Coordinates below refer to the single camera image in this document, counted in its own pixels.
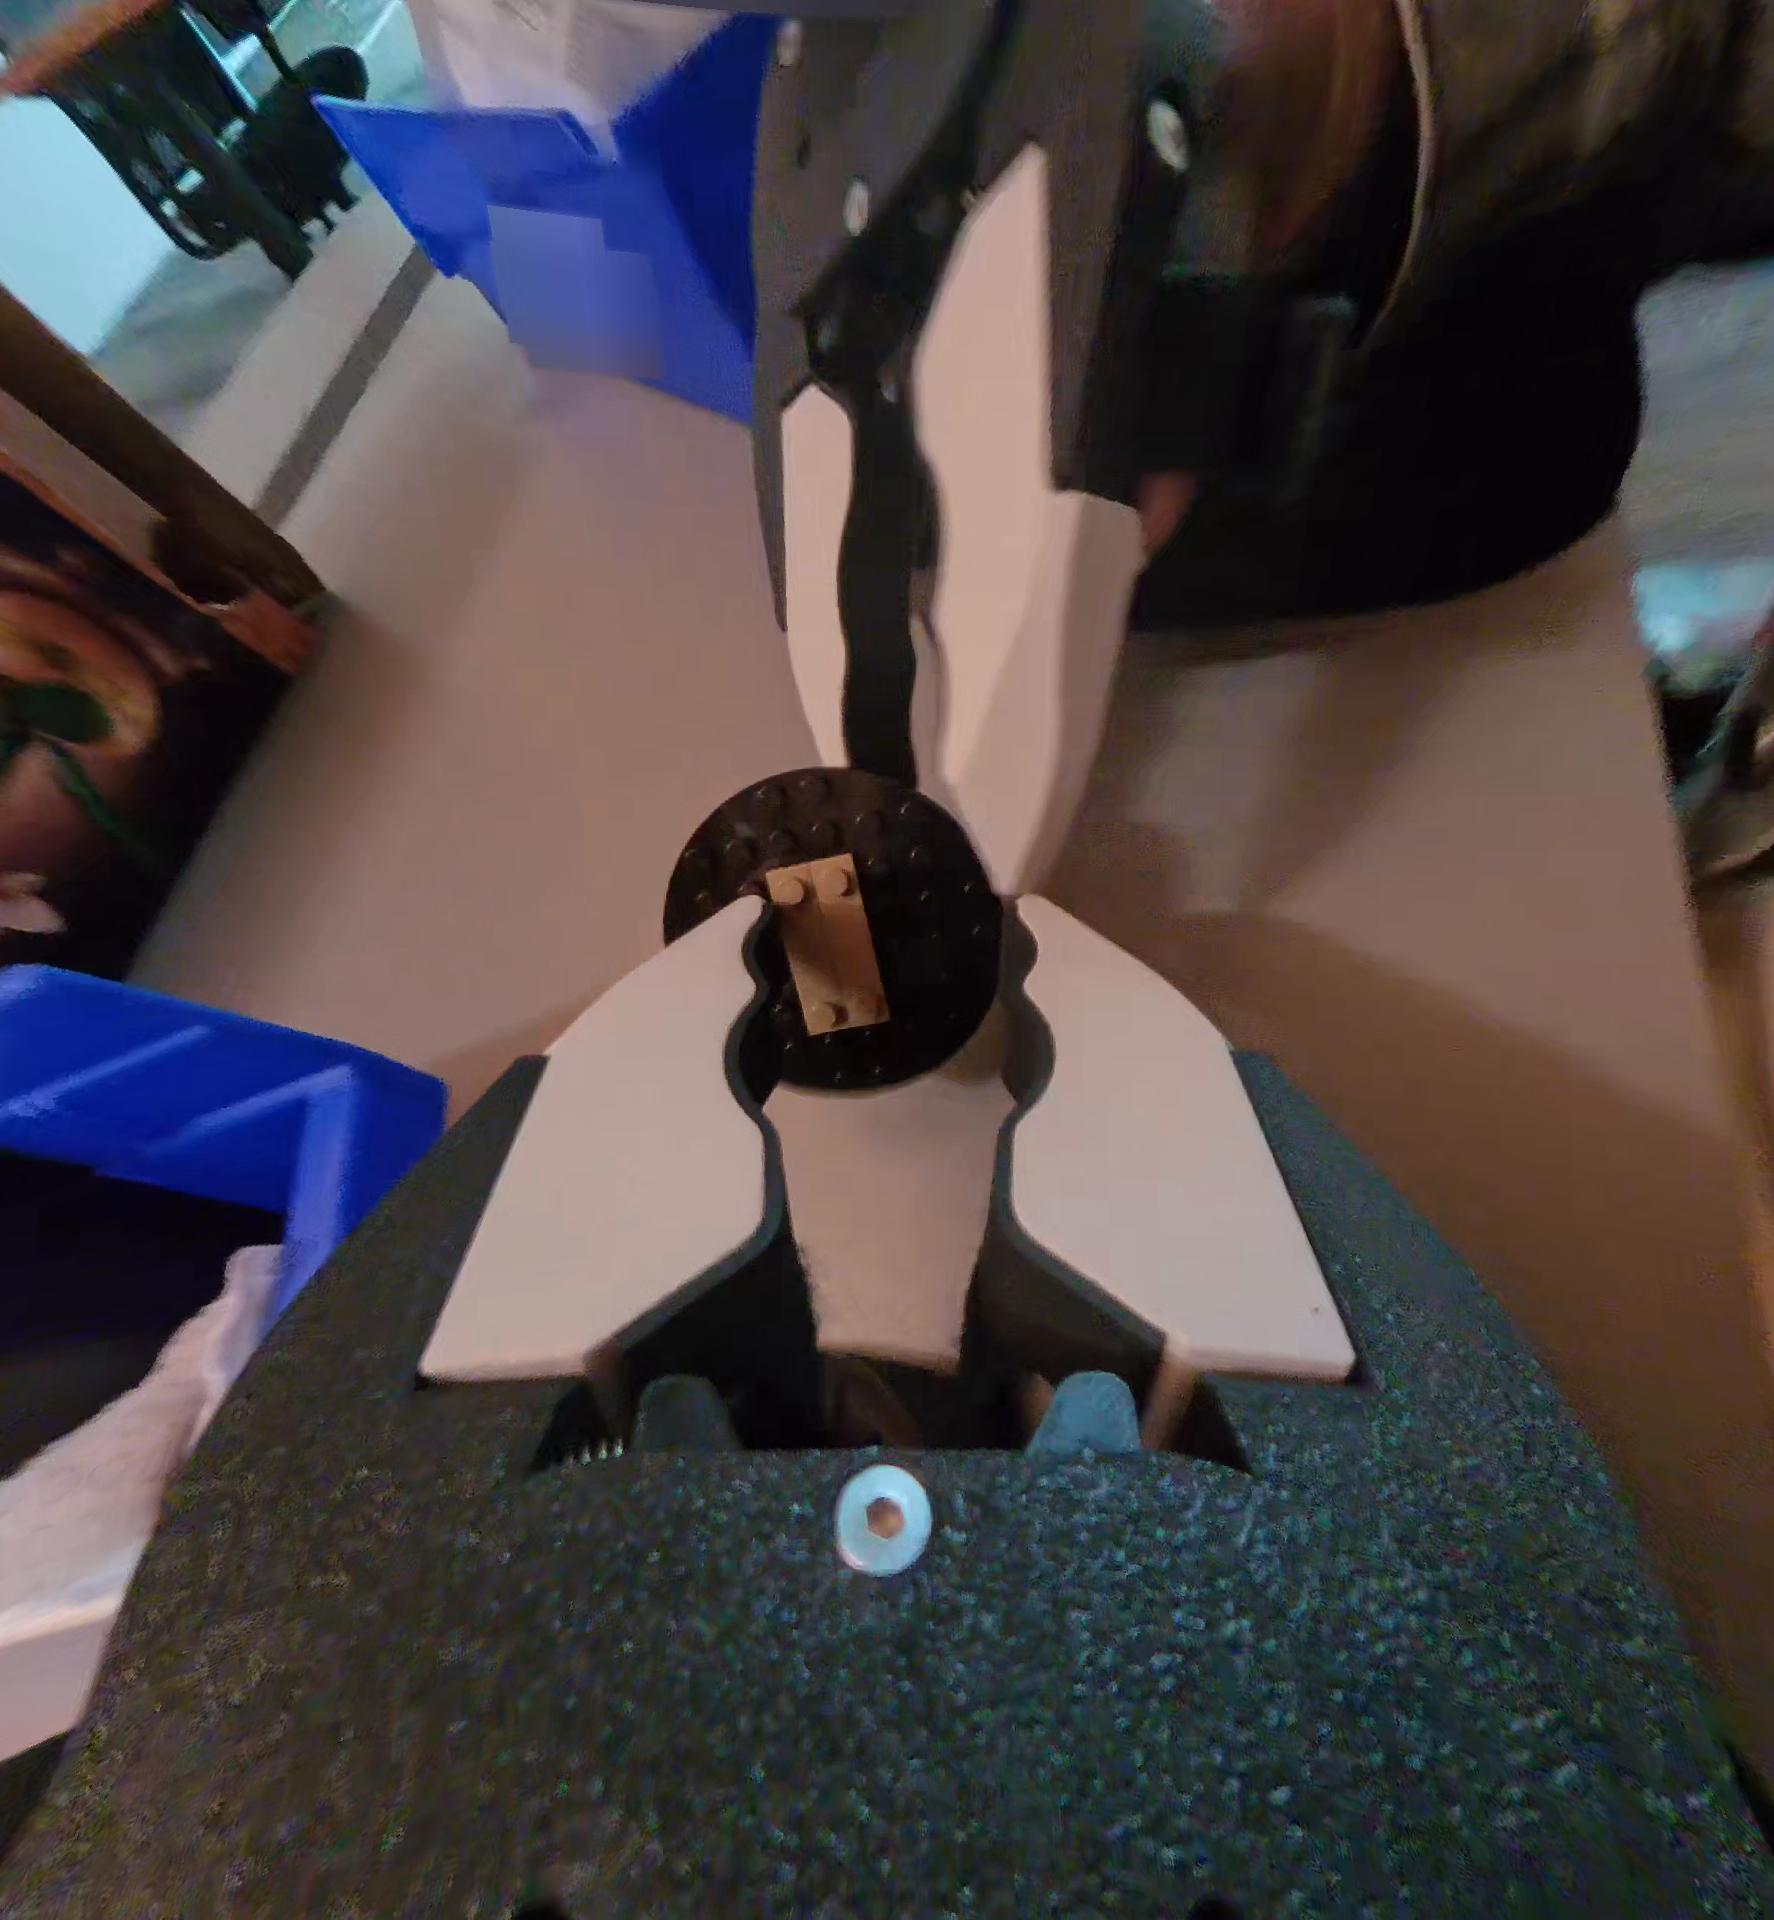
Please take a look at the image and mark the wooden table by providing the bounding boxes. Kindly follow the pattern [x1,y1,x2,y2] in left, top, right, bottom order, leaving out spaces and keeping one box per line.
[0,0,176,115]

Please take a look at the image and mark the torn white paper bag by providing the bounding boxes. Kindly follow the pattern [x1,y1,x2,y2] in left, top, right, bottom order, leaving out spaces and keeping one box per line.
[0,1246,288,1789]

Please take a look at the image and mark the heap of white paper bags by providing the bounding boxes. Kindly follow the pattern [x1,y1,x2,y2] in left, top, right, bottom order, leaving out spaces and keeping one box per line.
[406,0,770,152]

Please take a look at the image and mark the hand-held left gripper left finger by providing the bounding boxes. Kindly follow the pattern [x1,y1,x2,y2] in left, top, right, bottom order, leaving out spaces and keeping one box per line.
[418,899,788,1386]

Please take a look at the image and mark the round black lego assembly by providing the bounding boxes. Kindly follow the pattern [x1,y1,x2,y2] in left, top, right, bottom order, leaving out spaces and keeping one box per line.
[662,768,1009,1097]

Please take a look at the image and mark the black office chair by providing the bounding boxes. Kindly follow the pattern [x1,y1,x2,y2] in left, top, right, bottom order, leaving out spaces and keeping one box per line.
[47,0,373,279]

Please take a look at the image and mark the black mesh cushion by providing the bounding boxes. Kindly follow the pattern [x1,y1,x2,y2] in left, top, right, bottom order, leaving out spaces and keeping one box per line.
[1127,256,1649,633]

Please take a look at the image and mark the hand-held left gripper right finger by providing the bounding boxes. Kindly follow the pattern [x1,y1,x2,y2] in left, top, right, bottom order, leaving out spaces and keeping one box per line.
[988,895,1359,1429]

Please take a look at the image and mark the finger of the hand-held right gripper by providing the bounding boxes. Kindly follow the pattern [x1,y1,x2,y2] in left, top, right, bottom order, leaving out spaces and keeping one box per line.
[888,141,1148,899]
[755,396,894,774]

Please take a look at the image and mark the black orchid lego box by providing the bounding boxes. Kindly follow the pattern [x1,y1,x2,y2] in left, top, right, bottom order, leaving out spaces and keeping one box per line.
[0,224,325,994]

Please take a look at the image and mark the blue plastic bin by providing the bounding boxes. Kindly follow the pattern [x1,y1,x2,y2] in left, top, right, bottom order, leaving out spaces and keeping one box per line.
[0,966,446,1502]
[314,16,785,430]

